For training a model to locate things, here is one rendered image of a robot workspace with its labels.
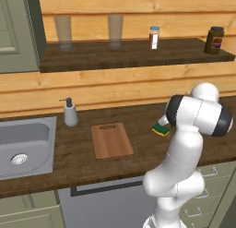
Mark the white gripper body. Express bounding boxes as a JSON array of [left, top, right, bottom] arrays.
[[157, 114, 171, 127]]

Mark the green and yellow sponge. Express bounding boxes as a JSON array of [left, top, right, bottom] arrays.
[[151, 123, 171, 138]]

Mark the wooden cutting board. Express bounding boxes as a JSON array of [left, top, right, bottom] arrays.
[[90, 122, 135, 161]]

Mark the dark wooden shelf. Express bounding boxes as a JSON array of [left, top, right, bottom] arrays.
[[39, 37, 236, 74]]

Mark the green drawer front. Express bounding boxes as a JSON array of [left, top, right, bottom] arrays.
[[179, 195, 224, 228], [196, 160, 236, 181], [189, 174, 233, 204]]

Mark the spice jar with blue lid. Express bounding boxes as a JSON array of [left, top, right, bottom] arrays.
[[148, 25, 160, 51]]

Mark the grey soap dispenser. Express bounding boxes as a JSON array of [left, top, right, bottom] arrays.
[[59, 97, 79, 127]]

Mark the dark jar with red label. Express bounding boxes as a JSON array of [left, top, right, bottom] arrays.
[[204, 26, 226, 55]]

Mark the grey dishwasher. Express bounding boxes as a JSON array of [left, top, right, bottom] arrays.
[[57, 175, 160, 228]]

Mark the clear drinking glass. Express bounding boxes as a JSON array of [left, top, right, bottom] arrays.
[[107, 14, 124, 51], [53, 15, 73, 52]]

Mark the steel sink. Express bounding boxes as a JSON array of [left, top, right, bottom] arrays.
[[0, 115, 58, 181]]

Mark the green base cupboard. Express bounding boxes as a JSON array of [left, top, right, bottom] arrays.
[[0, 189, 66, 228]]

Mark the black dishwasher handle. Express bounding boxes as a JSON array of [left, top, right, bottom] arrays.
[[70, 180, 145, 198]]

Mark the green wall cupboard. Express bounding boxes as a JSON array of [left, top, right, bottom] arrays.
[[0, 0, 47, 75]]

